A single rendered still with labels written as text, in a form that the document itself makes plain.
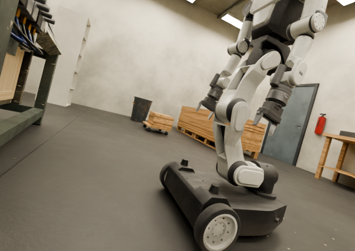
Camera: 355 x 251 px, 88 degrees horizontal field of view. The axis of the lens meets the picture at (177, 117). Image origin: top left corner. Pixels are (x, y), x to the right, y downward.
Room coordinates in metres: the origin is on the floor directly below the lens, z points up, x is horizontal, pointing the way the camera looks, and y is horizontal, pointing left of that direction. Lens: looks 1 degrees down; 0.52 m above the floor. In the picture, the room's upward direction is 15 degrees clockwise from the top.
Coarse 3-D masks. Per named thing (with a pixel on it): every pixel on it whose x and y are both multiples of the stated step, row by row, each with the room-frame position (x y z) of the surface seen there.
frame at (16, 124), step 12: (24, 60) 1.73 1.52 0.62; (48, 60) 1.93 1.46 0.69; (24, 72) 1.74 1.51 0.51; (48, 72) 1.94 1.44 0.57; (24, 84) 1.76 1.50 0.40; (48, 84) 1.95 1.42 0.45; (36, 96) 1.92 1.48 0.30; (48, 96) 2.03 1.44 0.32; (0, 108) 1.80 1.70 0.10; (12, 108) 1.84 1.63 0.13; (24, 108) 1.88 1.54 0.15; (36, 108) 1.89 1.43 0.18; (12, 120) 1.21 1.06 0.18; (24, 120) 1.30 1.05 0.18; (36, 120) 1.94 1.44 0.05; (0, 132) 0.94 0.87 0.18; (12, 132) 1.09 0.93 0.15; (0, 144) 0.95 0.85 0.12
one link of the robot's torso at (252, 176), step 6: (246, 162) 1.13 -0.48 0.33; (240, 168) 0.98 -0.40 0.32; (246, 168) 1.00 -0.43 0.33; (252, 168) 1.01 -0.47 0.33; (258, 168) 1.04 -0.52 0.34; (234, 174) 0.98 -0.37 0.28; (240, 174) 0.98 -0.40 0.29; (246, 174) 0.99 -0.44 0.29; (252, 174) 1.00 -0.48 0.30; (258, 174) 1.02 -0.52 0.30; (234, 180) 0.98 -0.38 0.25; (240, 180) 0.98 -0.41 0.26; (246, 180) 0.99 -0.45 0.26; (252, 180) 1.01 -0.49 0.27; (258, 180) 1.03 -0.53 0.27; (246, 186) 1.01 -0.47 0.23; (252, 186) 1.03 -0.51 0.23; (258, 186) 1.04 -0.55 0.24
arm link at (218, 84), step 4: (216, 76) 1.24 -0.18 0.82; (212, 80) 1.24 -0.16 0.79; (216, 80) 1.24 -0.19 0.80; (220, 80) 1.23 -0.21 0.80; (224, 80) 1.21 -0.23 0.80; (228, 80) 1.22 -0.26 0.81; (212, 84) 1.23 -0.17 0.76; (216, 84) 1.25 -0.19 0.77; (220, 84) 1.23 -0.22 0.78; (224, 84) 1.21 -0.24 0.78; (228, 84) 1.22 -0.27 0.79; (212, 88) 1.24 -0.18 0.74; (216, 88) 1.23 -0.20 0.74; (220, 88) 1.23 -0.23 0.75; (224, 88) 1.25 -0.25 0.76; (220, 92) 1.23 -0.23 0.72
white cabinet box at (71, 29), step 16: (64, 16) 3.92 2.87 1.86; (80, 16) 4.03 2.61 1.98; (64, 32) 3.95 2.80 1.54; (80, 32) 4.05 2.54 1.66; (64, 48) 3.98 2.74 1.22; (80, 48) 4.09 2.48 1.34; (64, 64) 4.00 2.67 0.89; (80, 64) 4.62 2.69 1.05; (64, 80) 4.03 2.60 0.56; (64, 96) 4.06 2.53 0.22
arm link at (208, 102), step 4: (208, 92) 1.26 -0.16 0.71; (212, 92) 1.23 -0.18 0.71; (216, 92) 1.22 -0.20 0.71; (208, 96) 1.27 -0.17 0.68; (212, 96) 1.23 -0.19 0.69; (216, 96) 1.22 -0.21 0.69; (220, 96) 1.25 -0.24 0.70; (204, 100) 1.24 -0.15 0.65; (208, 100) 1.23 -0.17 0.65; (212, 100) 1.24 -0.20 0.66; (216, 100) 1.28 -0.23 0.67; (204, 104) 1.22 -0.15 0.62; (208, 104) 1.23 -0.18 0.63; (212, 104) 1.24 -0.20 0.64; (208, 108) 1.27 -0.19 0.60; (212, 108) 1.24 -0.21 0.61
